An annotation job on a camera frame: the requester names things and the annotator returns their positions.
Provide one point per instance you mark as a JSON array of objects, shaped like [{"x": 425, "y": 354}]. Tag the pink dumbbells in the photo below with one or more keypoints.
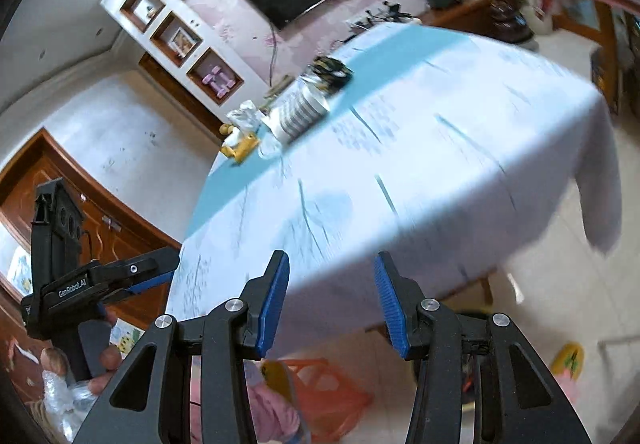
[{"x": 220, "y": 82}]

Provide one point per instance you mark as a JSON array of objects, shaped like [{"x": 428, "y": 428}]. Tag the striped paper cup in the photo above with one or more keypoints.
[{"x": 301, "y": 106}]

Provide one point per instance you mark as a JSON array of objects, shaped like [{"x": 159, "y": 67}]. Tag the wooden door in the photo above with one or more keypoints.
[{"x": 111, "y": 231}]

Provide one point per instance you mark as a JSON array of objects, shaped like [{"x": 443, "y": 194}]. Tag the dark ceramic vase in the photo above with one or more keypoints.
[{"x": 509, "y": 23}]

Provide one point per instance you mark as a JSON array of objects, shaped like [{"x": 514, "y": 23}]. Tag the black round trash bin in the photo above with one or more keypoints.
[{"x": 470, "y": 373}]

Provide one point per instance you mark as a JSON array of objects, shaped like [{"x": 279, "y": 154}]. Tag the yellow snack wrapper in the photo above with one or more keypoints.
[{"x": 237, "y": 145}]

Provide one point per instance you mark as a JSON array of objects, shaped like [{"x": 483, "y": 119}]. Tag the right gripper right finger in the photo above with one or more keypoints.
[{"x": 516, "y": 398}]

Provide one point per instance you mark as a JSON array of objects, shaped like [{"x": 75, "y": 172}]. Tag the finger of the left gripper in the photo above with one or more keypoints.
[{"x": 146, "y": 299}]

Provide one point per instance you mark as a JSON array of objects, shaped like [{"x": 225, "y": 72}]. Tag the wooden tv cabinet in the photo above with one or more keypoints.
[{"x": 471, "y": 16}]

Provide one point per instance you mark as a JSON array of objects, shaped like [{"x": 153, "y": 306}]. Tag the orange plastic stool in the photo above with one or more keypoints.
[{"x": 329, "y": 402}]

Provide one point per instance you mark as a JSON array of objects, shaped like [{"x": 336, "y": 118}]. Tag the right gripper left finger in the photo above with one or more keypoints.
[{"x": 148, "y": 398}]

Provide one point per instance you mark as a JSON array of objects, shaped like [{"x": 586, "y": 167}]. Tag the framed photo in niche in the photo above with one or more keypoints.
[{"x": 181, "y": 43}]

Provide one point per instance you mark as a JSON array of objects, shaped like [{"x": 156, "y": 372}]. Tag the white crumpled tissue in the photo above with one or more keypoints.
[{"x": 247, "y": 117}]

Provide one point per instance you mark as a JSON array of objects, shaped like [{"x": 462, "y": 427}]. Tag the person's left hand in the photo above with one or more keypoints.
[{"x": 110, "y": 359}]

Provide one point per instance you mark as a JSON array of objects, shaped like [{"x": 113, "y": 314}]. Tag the tree pattern tablecloth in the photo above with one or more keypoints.
[{"x": 450, "y": 151}]

